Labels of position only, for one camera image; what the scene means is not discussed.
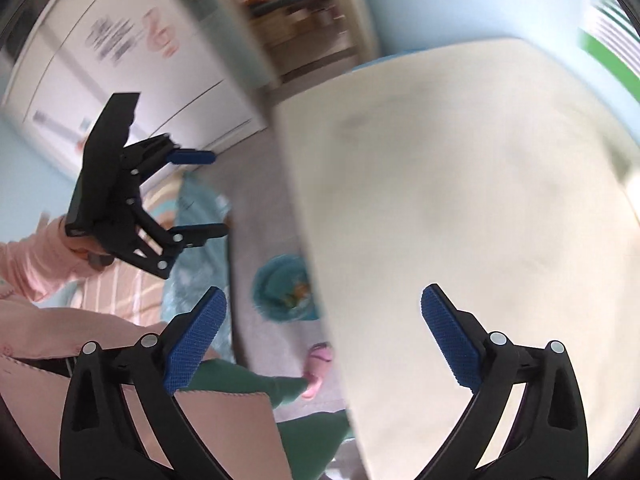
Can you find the teal blanket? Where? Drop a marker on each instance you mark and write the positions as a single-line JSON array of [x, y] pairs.
[[200, 270]]

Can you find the person's left forearm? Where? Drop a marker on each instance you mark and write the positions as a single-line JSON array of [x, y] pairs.
[[35, 260]]

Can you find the white wardrobe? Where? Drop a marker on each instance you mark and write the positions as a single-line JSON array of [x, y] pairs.
[[175, 85]]

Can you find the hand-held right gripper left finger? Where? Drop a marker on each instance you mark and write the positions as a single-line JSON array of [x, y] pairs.
[[192, 340]]

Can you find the green striped wall poster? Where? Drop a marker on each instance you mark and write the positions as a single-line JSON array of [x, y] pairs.
[[615, 40]]

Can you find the open doorway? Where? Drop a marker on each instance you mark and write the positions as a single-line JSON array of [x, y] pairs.
[[300, 20]]

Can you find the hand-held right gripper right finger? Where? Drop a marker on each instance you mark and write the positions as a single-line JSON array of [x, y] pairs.
[[450, 340]]

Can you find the pink slipper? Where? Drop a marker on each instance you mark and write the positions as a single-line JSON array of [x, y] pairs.
[[320, 360]]

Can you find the striped floor mat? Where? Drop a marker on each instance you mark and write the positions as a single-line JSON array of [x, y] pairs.
[[130, 290]]

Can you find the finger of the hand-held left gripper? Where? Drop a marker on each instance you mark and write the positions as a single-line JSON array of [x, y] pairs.
[[200, 232], [192, 157]]

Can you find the green trousers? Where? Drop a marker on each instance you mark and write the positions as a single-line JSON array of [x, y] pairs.
[[310, 440]]

